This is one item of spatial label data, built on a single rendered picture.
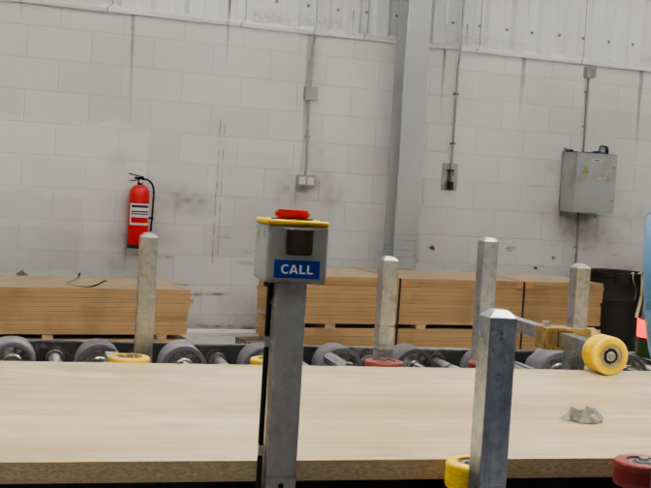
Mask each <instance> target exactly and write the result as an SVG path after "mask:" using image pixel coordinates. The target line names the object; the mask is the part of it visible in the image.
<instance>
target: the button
mask: <svg viewBox="0 0 651 488"><path fill-rule="evenodd" d="M275 216H277V218H283V219H299V220H308V218H310V213H308V210H297V209H277V211H275Z"/></svg>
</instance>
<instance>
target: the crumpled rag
mask: <svg viewBox="0 0 651 488"><path fill-rule="evenodd" d="M558 417H560V418H561V419H564V420H565V421H568V420H574V421H577V422H579V423H581V424H582V423H597V422H598V421H601V420H604V418H603V416H602V415H601V414H600V413H599V412H598V411H597V410H596V409H595V408H590V407H588V406H586V407H585V408H584V409H583V410H580V409H578V410H577V409H576V408H575V407H573V406H571V407H570V409H569V410H568V411H567V412H566V413H565V414H564V415H560V416H558Z"/></svg>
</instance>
